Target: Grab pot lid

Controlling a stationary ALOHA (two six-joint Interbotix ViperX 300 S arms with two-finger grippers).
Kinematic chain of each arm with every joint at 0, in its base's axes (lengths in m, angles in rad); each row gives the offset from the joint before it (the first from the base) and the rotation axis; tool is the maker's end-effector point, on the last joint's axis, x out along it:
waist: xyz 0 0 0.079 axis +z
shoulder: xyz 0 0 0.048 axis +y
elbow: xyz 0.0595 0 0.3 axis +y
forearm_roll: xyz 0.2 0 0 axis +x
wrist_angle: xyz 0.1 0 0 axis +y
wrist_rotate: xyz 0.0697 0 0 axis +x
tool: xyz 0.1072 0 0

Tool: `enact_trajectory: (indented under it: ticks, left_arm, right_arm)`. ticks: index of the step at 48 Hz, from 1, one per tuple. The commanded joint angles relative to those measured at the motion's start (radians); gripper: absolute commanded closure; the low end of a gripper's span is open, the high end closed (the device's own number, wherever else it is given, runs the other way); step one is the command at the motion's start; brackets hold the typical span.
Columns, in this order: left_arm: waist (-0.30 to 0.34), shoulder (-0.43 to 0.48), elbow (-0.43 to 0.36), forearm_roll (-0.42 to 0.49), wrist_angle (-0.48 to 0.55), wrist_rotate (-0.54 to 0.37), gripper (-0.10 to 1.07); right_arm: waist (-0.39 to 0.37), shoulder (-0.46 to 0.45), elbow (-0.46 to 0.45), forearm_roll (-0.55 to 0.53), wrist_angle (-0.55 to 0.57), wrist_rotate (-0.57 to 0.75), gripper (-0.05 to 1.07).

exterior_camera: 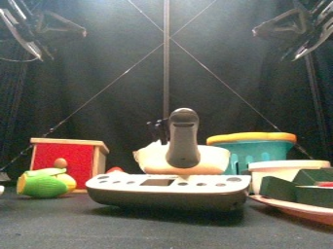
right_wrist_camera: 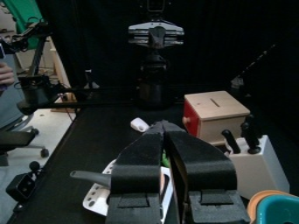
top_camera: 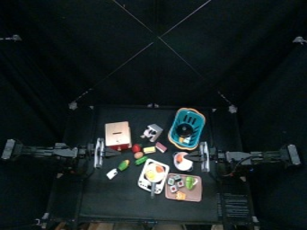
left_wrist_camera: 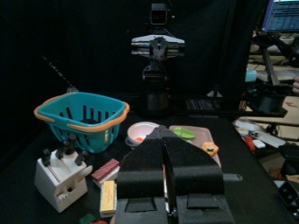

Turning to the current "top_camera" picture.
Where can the teal basket with orange rim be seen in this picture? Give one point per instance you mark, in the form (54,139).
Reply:
(195,116)

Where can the white text label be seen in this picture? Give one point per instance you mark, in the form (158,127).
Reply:
(237,206)

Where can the brown toy egg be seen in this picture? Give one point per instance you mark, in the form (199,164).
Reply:
(139,155)

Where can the pink toy block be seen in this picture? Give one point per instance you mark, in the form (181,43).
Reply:
(161,147)

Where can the white toy pot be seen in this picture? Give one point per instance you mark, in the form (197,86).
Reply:
(185,165)

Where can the toy fried egg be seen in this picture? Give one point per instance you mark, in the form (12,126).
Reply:
(154,173)

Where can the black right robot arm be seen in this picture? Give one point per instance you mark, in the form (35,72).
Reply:
(259,155)

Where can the green and yellow toy corn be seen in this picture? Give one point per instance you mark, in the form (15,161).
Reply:
(123,165)

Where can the green toy cup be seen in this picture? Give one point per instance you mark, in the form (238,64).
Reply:
(191,182)

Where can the red toy apple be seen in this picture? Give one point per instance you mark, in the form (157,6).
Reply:
(137,148)

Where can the wooden box with red side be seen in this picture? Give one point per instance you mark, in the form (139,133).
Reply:
(118,131)

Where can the yellow toy butter block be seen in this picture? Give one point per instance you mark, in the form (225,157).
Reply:
(150,150)

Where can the green toy pepper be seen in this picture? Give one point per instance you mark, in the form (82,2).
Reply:
(141,160)

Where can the small white toy piece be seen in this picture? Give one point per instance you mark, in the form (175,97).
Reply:
(113,174)

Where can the grey frame corner bracket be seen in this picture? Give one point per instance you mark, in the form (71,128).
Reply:
(72,105)
(16,38)
(299,39)
(233,108)

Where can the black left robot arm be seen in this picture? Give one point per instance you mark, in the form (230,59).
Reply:
(40,151)

